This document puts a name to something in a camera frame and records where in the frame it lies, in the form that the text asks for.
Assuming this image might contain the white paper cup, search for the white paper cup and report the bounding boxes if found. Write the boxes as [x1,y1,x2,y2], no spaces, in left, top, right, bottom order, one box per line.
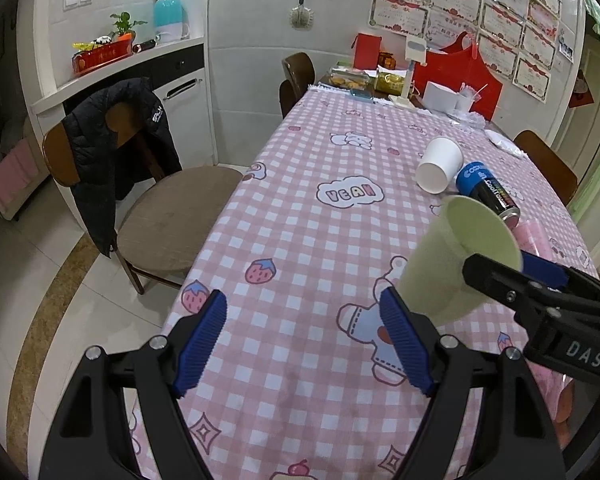
[415,136,464,195]

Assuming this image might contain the small green potted plant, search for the small green potted plant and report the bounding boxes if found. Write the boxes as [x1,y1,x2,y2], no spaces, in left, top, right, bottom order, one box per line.
[110,11,147,41]

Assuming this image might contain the white tissue box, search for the white tissue box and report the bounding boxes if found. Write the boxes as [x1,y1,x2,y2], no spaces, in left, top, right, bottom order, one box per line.
[422,81,458,113]

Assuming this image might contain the red tray with fruit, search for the red tray with fruit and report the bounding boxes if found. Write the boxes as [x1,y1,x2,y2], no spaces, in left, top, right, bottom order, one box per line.
[71,34,133,76]

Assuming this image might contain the red gift bag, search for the red gift bag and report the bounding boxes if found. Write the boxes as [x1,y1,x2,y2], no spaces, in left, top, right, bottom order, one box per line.
[413,32,503,122]

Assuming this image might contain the light green paper cup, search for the light green paper cup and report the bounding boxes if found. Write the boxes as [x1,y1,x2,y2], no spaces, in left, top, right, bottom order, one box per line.
[396,195,522,326]

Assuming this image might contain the brown chair far end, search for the brown chair far end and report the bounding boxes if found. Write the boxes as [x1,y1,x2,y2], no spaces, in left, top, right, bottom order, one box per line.
[278,52,315,117]

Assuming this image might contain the white cabinet with black counter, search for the white cabinet with black counter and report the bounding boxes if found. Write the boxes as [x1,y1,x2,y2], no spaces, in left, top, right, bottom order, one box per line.
[14,0,217,221]

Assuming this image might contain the blue black drink can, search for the blue black drink can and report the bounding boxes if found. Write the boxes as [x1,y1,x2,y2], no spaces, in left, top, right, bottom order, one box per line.
[455,162,520,229]

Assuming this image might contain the brown chair right side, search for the brown chair right side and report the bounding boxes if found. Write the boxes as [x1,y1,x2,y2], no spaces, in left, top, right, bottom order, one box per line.
[514,130,578,206]

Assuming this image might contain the wall hook ornament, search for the wall hook ornament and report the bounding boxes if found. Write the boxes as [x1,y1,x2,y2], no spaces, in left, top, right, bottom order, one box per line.
[289,0,314,29]

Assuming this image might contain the snack food box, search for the snack food box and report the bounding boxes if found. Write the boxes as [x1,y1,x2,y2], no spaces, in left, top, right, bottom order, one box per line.
[328,66,370,91]

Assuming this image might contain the pink towel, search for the pink towel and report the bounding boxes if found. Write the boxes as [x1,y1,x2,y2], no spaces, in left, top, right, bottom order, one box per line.
[0,139,38,210]

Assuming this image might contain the brown cushioned chair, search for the brown cushioned chair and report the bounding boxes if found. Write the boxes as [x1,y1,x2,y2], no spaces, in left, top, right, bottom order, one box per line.
[42,120,242,294]

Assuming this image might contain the pink checkered tablecloth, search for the pink checkered tablecloth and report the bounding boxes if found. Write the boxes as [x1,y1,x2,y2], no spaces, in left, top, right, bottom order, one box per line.
[168,90,594,479]

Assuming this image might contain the teal white humidifier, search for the teal white humidifier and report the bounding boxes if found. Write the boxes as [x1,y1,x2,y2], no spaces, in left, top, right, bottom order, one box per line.
[154,0,189,44]

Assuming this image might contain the gold yellow package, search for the gold yellow package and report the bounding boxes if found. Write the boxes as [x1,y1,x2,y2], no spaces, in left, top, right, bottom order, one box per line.
[375,66,407,96]

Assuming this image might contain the small red box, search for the small red box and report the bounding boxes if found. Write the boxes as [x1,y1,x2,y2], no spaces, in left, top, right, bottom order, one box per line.
[351,32,381,70]

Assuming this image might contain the black puffer jacket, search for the black puffer jacket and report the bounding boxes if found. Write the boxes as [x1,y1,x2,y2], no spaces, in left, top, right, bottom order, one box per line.
[62,78,182,257]

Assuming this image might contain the white desk lamp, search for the white desk lamp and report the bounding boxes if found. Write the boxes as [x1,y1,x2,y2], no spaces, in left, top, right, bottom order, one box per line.
[391,35,427,108]

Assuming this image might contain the pink plastic cup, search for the pink plastic cup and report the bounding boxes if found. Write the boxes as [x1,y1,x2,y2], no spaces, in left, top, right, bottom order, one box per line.
[513,219,554,261]

